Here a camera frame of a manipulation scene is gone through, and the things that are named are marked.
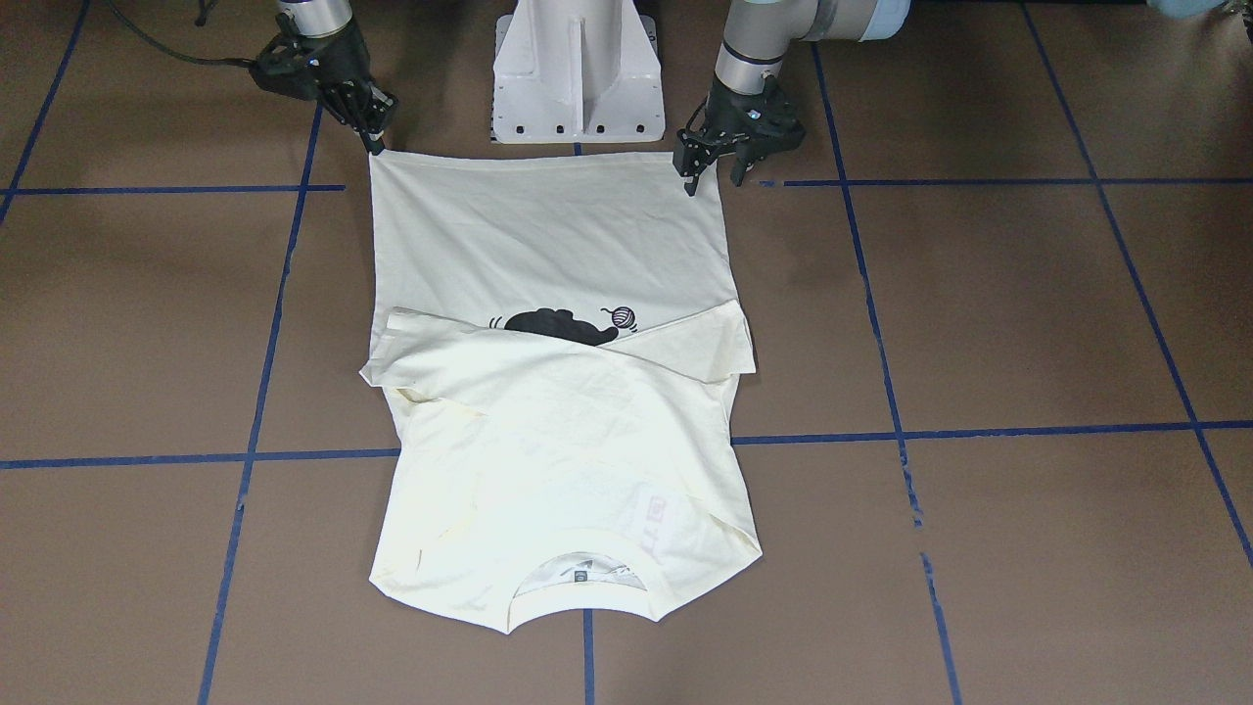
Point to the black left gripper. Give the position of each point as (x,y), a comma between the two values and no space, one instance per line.
(736,106)

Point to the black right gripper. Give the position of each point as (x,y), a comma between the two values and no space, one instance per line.
(338,61)

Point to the cream long-sleeve cat shirt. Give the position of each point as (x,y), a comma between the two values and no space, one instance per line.
(560,342)

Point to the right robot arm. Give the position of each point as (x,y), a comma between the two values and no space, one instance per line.
(317,19)

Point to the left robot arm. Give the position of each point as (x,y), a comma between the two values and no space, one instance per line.
(757,36)

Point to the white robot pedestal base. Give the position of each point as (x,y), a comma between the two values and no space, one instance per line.
(576,72)

